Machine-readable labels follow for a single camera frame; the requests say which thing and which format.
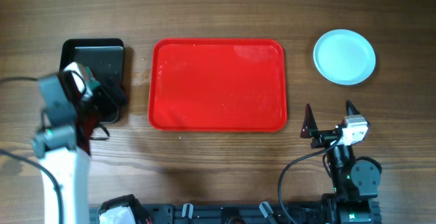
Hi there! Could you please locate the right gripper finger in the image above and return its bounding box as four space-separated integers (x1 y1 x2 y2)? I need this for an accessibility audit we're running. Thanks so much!
345 100 370 127
300 104 319 138

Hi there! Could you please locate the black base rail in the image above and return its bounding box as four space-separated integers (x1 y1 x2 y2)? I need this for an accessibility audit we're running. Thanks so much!
89 202 381 224

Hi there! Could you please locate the black rectangular tray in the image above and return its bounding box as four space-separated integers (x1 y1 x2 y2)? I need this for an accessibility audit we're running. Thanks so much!
59 38 125 125

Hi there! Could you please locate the red plastic tray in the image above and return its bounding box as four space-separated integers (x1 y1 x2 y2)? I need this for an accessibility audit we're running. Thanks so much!
148 38 287 132

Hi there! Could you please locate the green scouring sponge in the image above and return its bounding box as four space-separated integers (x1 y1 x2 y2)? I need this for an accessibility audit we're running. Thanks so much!
84 67 101 92

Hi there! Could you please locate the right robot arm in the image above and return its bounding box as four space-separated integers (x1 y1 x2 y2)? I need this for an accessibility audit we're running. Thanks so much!
300 101 382 224

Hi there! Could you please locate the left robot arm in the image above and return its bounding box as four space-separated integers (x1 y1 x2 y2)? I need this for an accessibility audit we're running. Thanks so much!
32 73 128 223

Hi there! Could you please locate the light blue plate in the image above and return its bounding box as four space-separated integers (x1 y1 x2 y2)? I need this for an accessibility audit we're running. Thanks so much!
313 29 376 86

